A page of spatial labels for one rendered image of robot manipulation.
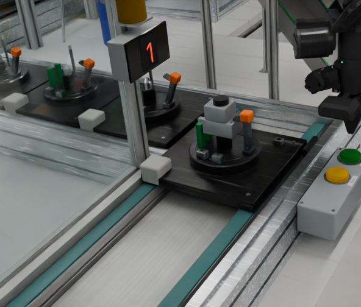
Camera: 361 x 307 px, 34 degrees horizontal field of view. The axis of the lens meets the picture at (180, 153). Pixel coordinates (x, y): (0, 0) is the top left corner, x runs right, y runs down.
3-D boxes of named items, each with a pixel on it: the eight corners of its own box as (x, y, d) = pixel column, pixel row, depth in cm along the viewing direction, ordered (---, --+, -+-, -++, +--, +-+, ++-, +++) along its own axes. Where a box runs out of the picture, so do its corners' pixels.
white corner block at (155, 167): (174, 175, 116) (171, 157, 114) (160, 187, 113) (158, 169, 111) (153, 170, 118) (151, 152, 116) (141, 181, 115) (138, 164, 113)
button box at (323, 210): (372, 179, 117) (374, 152, 114) (334, 242, 102) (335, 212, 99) (337, 172, 120) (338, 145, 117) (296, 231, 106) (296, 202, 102)
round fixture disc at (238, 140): (273, 145, 118) (273, 137, 117) (241, 182, 108) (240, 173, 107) (211, 133, 125) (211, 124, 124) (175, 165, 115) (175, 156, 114)
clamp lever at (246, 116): (255, 146, 113) (253, 110, 109) (250, 151, 111) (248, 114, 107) (238, 142, 114) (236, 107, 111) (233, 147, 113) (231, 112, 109)
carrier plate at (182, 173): (307, 147, 120) (307, 138, 119) (253, 212, 103) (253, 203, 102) (203, 126, 132) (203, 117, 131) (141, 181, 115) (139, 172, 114)
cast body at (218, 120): (243, 128, 114) (241, 95, 110) (232, 139, 111) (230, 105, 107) (205, 121, 118) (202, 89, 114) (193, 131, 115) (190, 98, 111)
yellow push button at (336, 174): (351, 178, 109) (352, 169, 108) (344, 189, 106) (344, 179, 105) (330, 173, 111) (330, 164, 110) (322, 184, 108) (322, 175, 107)
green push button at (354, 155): (363, 159, 114) (364, 150, 113) (357, 169, 111) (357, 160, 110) (343, 155, 116) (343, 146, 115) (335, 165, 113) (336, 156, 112)
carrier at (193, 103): (222, 104, 141) (219, 54, 134) (166, 153, 124) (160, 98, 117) (139, 89, 153) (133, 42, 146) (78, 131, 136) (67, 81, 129)
